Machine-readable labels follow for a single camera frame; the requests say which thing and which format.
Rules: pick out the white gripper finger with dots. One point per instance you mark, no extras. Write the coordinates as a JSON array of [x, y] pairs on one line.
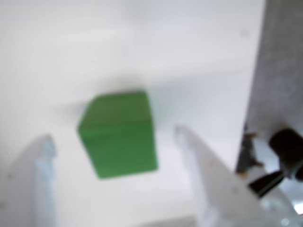
[[23, 189], [220, 194]]

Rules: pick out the green cube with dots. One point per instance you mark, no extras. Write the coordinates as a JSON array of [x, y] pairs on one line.
[[118, 134]]

